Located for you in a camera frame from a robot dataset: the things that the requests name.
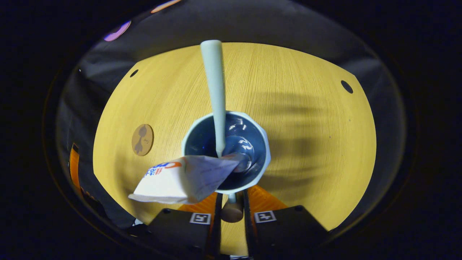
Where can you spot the pale green toothbrush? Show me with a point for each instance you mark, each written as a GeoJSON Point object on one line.
{"type": "Point", "coordinates": [214, 79]}

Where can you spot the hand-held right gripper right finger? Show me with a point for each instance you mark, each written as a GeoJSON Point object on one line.
{"type": "Point", "coordinates": [249, 231]}

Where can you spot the black backdrop cloth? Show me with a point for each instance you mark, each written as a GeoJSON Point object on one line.
{"type": "Point", "coordinates": [252, 21]}

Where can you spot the white toothpaste tube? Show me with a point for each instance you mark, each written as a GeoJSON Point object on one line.
{"type": "Point", "coordinates": [184, 178]}

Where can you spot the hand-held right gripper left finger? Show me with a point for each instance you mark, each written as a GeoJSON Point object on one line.
{"type": "Point", "coordinates": [216, 231]}

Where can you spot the round brown coaster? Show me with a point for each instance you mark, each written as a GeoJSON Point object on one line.
{"type": "Point", "coordinates": [142, 140]}

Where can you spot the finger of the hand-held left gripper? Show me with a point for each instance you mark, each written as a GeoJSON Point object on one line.
{"type": "Point", "coordinates": [74, 162]}

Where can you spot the wooden desktop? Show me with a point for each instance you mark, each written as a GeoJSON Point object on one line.
{"type": "Point", "coordinates": [306, 137]}

